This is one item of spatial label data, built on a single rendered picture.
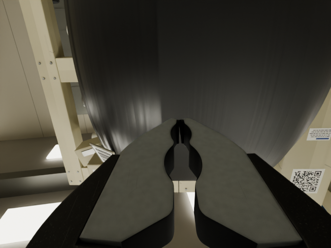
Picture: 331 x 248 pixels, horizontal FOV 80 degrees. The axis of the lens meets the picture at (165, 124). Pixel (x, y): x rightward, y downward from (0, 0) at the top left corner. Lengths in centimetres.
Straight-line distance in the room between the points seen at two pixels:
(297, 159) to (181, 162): 35
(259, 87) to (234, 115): 4
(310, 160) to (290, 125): 33
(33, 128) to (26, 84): 123
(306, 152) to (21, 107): 641
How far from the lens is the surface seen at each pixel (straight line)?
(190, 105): 21
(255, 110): 23
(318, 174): 62
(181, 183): 87
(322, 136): 57
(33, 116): 653
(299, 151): 56
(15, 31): 620
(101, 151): 30
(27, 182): 431
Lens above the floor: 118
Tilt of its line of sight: 23 degrees up
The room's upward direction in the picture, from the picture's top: 178 degrees clockwise
